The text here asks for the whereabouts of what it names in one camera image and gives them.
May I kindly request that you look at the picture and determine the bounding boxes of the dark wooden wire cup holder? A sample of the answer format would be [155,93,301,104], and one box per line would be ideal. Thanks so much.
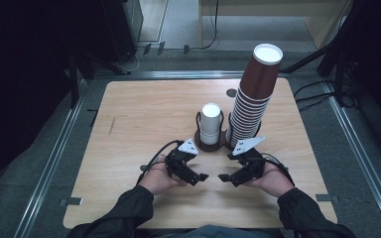
[193,110,263,154]

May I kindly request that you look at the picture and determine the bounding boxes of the stack of brown cups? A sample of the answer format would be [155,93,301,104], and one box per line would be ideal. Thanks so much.
[226,43,284,150]

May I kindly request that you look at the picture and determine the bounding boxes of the grey metal table bracket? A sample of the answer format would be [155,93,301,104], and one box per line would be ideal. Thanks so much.
[59,196,84,208]
[315,193,340,204]

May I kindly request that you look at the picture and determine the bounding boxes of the black tripod stand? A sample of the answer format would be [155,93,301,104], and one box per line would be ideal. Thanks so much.
[279,19,358,108]

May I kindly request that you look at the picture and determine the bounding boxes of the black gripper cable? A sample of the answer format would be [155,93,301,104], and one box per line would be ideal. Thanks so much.
[261,152,296,186]
[136,139,185,185]

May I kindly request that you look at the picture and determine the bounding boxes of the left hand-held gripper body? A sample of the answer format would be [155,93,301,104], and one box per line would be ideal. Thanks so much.
[164,138,200,181]

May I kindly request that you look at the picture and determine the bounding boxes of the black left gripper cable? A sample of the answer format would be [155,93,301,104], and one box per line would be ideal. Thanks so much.
[136,139,185,185]

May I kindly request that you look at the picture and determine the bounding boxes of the white floor cable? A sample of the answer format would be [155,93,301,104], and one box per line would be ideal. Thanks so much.
[114,46,142,74]

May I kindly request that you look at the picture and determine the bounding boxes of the black cabinet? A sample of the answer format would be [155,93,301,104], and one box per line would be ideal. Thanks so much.
[100,0,144,64]

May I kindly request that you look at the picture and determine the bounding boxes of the black metal stand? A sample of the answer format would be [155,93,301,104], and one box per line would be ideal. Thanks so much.
[66,49,95,109]

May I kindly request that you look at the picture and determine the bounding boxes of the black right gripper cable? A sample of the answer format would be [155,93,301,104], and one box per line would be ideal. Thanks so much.
[261,152,296,186]

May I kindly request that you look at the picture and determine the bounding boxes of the thin black hanging cable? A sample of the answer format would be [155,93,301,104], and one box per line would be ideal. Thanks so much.
[191,0,220,52]

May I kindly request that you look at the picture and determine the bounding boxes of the person's right hand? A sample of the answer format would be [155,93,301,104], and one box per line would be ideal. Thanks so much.
[244,162,296,198]

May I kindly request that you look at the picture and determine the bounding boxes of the black floor cables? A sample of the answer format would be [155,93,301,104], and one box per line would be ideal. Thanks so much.
[293,79,335,113]

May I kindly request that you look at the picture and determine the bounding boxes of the light wooden furniture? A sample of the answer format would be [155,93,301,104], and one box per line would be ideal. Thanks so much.
[197,0,353,51]

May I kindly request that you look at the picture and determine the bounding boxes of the person's left hand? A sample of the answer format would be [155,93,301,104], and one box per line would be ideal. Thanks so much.
[138,155,188,196]

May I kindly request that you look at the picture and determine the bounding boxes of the stack of white cups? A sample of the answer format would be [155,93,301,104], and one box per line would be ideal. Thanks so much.
[199,102,222,146]

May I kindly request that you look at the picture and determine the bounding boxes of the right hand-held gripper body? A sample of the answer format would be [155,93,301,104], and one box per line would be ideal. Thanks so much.
[227,135,267,180]

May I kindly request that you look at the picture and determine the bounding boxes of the metal floor rail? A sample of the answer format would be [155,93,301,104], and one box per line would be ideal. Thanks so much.
[12,77,92,238]
[320,78,381,237]

